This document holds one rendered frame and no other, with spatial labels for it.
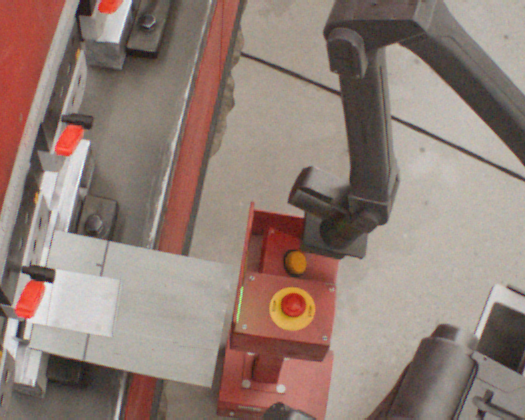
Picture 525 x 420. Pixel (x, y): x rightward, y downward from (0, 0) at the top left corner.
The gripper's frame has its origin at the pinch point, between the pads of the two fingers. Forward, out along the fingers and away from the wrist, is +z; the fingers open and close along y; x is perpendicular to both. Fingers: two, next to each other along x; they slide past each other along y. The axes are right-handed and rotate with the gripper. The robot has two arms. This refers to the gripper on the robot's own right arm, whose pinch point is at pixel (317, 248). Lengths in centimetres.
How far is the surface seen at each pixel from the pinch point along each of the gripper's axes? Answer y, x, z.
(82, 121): 43, 5, -38
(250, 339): 7.1, 15.0, 6.7
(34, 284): 45, 27, -39
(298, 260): 0.6, -0.3, 7.8
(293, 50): -12, -82, 80
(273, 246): 5.3, -1.5, 7.2
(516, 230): -73, -41, 65
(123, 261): 31.6, 13.0, -12.9
